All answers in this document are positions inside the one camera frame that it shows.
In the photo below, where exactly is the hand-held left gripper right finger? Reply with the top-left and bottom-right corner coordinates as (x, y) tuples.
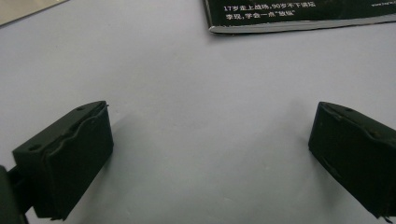
(307, 101), (396, 220)

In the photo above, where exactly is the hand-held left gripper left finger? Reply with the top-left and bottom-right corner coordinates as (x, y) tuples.
(12, 100), (115, 221)

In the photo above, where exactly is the black paperback book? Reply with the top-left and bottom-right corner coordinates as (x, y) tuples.
(203, 0), (396, 35)

